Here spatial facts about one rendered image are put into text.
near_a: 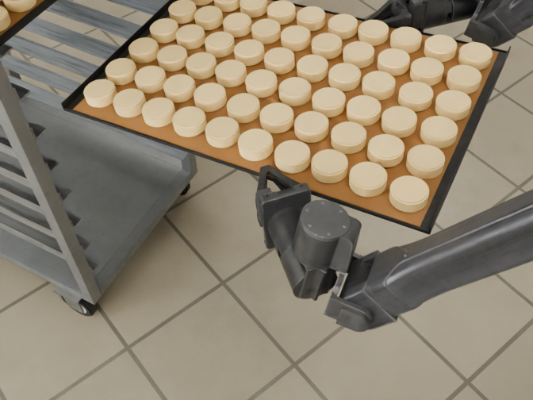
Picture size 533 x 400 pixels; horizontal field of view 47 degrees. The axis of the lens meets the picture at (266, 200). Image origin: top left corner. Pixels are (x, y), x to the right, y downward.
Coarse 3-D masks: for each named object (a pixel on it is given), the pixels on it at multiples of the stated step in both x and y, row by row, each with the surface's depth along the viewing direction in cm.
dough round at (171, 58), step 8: (168, 48) 104; (176, 48) 103; (184, 48) 104; (160, 56) 102; (168, 56) 102; (176, 56) 102; (184, 56) 102; (160, 64) 103; (168, 64) 102; (176, 64) 102; (184, 64) 103
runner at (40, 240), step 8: (0, 216) 154; (0, 224) 150; (8, 224) 152; (16, 224) 152; (16, 232) 149; (24, 232) 151; (32, 232) 151; (32, 240) 148; (40, 240) 149; (48, 240) 149; (48, 248) 146; (56, 248) 148; (96, 264) 145
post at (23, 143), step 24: (0, 72) 95; (0, 96) 97; (0, 120) 102; (24, 120) 104; (24, 144) 106; (24, 168) 112; (48, 192) 117; (48, 216) 123; (72, 240) 131; (72, 264) 137; (96, 288) 148
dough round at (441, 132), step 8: (424, 120) 88; (432, 120) 88; (440, 120) 88; (448, 120) 88; (424, 128) 87; (432, 128) 87; (440, 128) 87; (448, 128) 87; (456, 128) 87; (424, 136) 87; (432, 136) 86; (440, 136) 86; (448, 136) 86; (456, 136) 87; (432, 144) 87; (440, 144) 86; (448, 144) 86
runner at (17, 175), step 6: (0, 162) 129; (0, 168) 125; (6, 168) 124; (12, 168) 128; (18, 168) 128; (6, 174) 126; (12, 174) 124; (18, 174) 123; (24, 174) 127; (18, 180) 125; (24, 180) 124; (30, 186) 124; (60, 192) 124; (66, 192) 124; (60, 198) 122
